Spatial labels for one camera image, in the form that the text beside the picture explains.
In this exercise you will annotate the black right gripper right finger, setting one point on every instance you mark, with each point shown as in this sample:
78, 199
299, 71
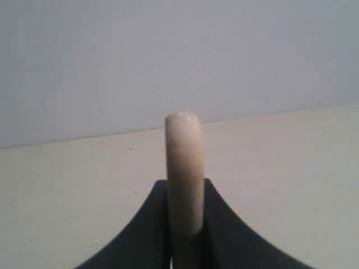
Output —
228, 242

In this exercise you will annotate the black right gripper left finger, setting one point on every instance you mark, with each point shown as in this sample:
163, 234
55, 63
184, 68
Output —
145, 240

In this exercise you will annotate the white bristle wooden paint brush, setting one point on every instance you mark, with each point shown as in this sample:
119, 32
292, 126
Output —
185, 176

